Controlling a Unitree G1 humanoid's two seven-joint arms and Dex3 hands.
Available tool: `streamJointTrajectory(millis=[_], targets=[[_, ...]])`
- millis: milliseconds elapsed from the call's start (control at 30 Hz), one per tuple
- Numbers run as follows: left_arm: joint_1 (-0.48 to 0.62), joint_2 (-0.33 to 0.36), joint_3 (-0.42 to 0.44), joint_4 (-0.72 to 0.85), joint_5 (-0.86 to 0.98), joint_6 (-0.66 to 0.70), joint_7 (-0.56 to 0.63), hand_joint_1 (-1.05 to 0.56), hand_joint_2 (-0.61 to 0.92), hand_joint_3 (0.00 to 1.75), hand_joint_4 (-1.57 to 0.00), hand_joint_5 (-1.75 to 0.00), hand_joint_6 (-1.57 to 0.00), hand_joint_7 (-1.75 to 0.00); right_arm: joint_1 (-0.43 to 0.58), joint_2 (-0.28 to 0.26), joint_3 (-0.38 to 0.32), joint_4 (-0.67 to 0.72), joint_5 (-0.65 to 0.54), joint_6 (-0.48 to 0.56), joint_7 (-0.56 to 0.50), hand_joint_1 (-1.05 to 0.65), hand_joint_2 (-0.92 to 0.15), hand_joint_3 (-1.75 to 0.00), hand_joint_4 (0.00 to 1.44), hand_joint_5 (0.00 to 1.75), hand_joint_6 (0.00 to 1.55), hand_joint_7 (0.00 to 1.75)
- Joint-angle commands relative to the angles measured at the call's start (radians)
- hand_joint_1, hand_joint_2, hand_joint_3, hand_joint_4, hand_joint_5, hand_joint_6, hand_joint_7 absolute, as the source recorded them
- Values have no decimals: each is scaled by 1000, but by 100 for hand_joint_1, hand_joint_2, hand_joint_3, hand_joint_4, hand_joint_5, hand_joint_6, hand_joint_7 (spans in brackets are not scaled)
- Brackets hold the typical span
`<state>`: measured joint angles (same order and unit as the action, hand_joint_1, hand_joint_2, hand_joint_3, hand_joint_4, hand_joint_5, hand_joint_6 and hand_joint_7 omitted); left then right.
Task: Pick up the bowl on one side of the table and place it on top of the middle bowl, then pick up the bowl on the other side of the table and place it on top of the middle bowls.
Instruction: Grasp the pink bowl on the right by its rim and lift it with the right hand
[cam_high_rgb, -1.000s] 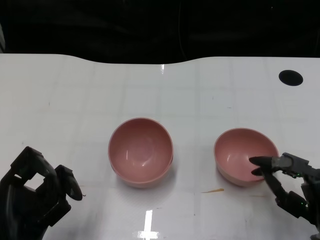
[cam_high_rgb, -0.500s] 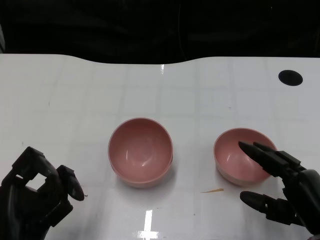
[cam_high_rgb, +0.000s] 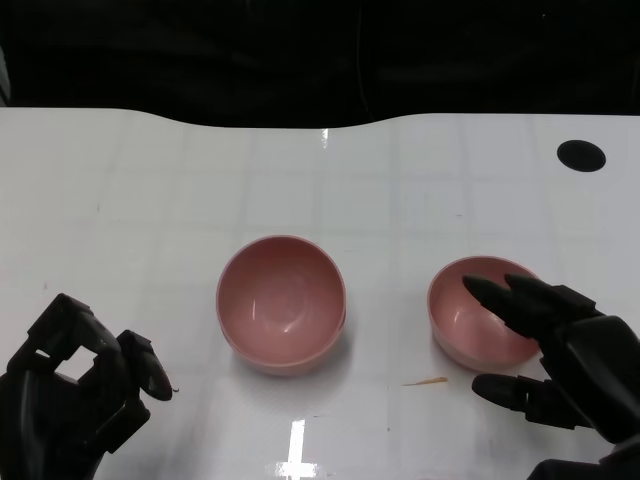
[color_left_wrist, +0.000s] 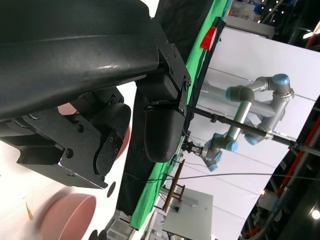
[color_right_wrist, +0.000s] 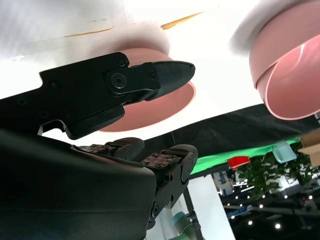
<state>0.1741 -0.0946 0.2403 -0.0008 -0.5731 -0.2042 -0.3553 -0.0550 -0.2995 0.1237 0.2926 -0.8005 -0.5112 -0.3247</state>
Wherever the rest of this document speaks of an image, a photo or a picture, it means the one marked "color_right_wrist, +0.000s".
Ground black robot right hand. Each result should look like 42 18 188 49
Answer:
0 51 199 240

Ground pink bowl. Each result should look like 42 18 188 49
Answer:
248 0 320 90
259 34 320 121
97 48 197 133

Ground teal white cylinder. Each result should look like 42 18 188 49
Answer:
171 211 195 237

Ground black tripod stand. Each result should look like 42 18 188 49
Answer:
183 187 203 240

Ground white pillar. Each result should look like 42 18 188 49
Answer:
147 172 237 240

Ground green cloth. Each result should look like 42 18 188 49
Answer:
188 136 305 180

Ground red container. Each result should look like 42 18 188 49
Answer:
227 155 251 169

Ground black backdrop cloth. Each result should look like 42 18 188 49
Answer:
143 103 320 158

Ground green leafy plant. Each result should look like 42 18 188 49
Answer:
237 142 320 201

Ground translucent bluish container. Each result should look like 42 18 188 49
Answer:
272 142 298 165

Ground brown cardboard box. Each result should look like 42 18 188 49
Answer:
298 128 320 168

